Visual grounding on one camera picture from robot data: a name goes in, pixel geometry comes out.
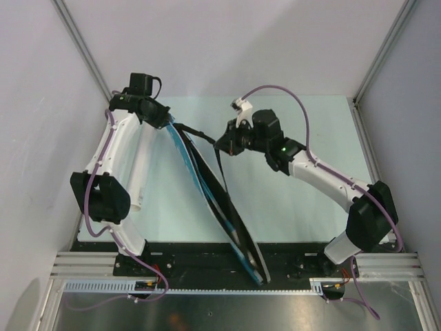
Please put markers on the left aluminium corner post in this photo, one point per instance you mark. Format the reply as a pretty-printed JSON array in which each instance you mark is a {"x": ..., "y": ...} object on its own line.
[{"x": 79, "y": 42}]

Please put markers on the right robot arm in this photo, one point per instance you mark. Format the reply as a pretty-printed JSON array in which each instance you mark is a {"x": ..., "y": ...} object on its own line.
[{"x": 370, "y": 207}]

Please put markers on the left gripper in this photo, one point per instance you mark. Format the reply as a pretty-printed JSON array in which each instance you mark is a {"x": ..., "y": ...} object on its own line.
[{"x": 162, "y": 118}]

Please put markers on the aluminium frame rail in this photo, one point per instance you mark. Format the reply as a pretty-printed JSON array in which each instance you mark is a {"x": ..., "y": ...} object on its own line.
[{"x": 85, "y": 272}]

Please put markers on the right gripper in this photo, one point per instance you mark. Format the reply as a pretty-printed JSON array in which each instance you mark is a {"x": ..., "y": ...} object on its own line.
[{"x": 229, "y": 142}]

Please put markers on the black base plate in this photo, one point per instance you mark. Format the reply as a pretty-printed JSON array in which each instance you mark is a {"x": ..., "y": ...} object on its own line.
[{"x": 214, "y": 266}]

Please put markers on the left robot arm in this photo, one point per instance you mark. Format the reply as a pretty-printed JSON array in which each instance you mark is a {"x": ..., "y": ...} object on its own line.
[{"x": 111, "y": 182}]

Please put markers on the blue racket bag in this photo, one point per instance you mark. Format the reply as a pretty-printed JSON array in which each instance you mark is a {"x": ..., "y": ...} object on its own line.
[{"x": 215, "y": 193}]

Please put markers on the white shuttlecock tube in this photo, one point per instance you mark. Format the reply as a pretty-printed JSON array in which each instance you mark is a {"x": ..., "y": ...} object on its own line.
[{"x": 140, "y": 167}]

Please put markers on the aluminium corner post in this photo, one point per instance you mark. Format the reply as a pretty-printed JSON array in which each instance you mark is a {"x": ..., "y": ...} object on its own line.
[
  {"x": 386, "y": 47},
  {"x": 79, "y": 42}
]

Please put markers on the right aluminium corner post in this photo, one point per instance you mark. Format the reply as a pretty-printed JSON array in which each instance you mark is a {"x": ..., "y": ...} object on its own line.
[{"x": 386, "y": 47}]

